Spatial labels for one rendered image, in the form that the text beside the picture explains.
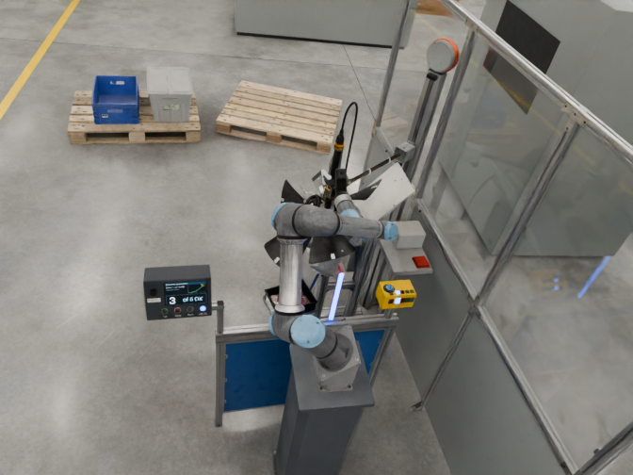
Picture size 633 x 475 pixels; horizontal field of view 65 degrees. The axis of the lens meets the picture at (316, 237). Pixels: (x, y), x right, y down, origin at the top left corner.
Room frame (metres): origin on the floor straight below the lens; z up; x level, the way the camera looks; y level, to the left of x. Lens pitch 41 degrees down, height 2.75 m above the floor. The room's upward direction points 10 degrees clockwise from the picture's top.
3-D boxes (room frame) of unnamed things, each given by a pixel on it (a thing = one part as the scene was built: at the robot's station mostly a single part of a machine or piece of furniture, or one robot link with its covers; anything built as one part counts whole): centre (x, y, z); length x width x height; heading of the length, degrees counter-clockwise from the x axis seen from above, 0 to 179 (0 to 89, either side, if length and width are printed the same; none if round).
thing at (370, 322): (1.54, -0.05, 0.82); 0.90 x 0.04 x 0.08; 109
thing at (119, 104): (4.33, 2.17, 0.25); 0.60 x 0.41 x 0.22; 21
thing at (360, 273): (2.15, -0.30, 0.58); 0.09 x 0.05 x 1.15; 19
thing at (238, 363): (1.54, -0.05, 0.45); 0.82 x 0.02 x 0.66; 109
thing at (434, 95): (2.49, -0.45, 0.90); 0.08 x 0.06 x 1.80; 54
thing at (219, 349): (1.40, 0.36, 0.39); 0.04 x 0.04 x 0.78; 19
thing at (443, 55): (2.49, -0.45, 1.88); 0.16 x 0.07 x 0.16; 54
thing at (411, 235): (2.28, -0.51, 0.92); 0.17 x 0.16 x 0.11; 109
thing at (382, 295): (1.67, -0.42, 1.02); 0.16 x 0.10 x 0.11; 109
